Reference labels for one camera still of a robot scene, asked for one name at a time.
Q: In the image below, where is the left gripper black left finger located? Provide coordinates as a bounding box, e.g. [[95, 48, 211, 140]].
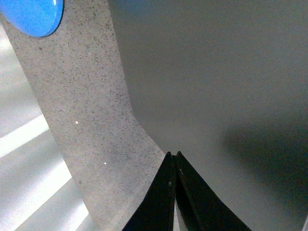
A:
[[123, 152, 176, 231]]

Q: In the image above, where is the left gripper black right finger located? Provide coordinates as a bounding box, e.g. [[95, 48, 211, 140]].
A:
[[175, 151, 250, 231]]

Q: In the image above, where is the grey laptop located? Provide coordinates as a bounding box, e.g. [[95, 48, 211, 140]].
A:
[[109, 0, 308, 231]]

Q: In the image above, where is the white pleated curtain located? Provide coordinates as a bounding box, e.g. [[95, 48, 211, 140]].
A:
[[0, 29, 97, 231]]

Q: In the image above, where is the blue desk lamp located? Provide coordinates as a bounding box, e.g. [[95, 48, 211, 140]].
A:
[[0, 0, 64, 38]]

